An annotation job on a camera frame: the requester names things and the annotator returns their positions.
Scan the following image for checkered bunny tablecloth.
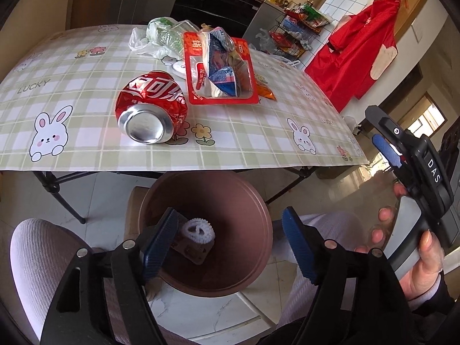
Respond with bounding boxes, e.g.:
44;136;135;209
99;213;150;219
1;25;367;171

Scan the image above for red snack tray package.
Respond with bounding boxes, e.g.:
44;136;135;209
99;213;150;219
183;26;259;105

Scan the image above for person left knee white trousers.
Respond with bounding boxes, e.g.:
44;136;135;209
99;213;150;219
9;217;119;345

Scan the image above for crushed red cola can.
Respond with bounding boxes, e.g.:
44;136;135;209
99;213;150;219
115;70;188;144

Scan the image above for person right hand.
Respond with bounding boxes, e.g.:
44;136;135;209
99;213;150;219
355;182;444;301

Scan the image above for wire storage rack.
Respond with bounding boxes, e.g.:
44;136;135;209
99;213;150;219
268;2;332;60

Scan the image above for person right knee white trousers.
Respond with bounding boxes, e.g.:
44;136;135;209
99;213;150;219
272;211;367;329

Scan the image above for red hanging apron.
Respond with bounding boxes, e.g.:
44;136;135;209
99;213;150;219
305;0;402;112

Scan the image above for blue patterned snack wrapper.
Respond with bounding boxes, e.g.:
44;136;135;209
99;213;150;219
195;27;253;101

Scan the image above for brown trash bin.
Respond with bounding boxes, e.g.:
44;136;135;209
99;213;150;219
139;170;273;298

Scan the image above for clear plastic clamshell container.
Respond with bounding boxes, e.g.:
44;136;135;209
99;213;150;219
154;17;199;59

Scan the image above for orange sauce sachet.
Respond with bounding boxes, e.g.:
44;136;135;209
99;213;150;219
256;79;277;101

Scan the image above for white green plastic bag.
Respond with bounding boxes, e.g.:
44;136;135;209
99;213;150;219
128;17;180;59

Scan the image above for person knee white trousers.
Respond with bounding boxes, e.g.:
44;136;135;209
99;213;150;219
272;211;367;329
9;217;119;345

